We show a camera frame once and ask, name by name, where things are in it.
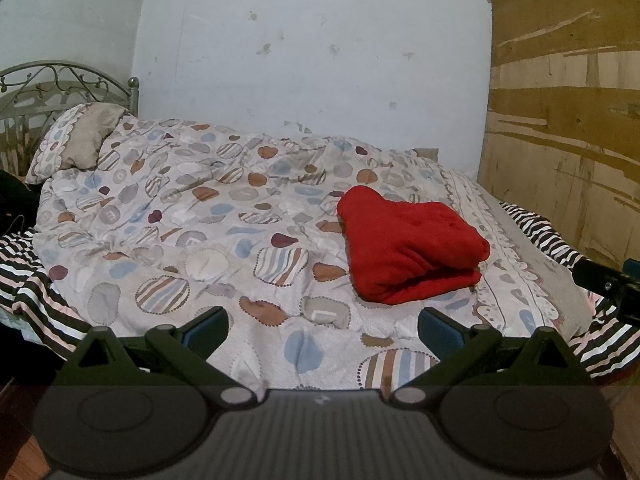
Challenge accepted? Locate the plywood board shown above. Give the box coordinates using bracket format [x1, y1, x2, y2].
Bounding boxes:
[477, 0, 640, 263]

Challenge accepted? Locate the red long-sleeved sweater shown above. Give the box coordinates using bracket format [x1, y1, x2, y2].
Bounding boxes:
[337, 185, 492, 307]

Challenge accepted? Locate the grey patterned pillow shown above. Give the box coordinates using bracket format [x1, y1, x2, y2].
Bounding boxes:
[25, 102, 134, 186]

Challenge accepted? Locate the patterned white duvet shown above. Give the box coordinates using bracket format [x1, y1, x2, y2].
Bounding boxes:
[25, 102, 597, 392]

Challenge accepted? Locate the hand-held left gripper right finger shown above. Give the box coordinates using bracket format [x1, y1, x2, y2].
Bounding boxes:
[392, 306, 597, 406]

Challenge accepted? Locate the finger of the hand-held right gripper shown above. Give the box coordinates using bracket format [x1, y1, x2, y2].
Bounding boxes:
[571, 257, 626, 295]

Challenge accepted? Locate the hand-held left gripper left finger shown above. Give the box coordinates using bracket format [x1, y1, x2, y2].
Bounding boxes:
[52, 306, 255, 406]

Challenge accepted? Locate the metal bed headboard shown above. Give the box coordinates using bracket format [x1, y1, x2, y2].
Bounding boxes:
[0, 62, 142, 177]

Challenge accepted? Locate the black white striped bed sheet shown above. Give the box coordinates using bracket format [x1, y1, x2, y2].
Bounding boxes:
[0, 202, 640, 380]

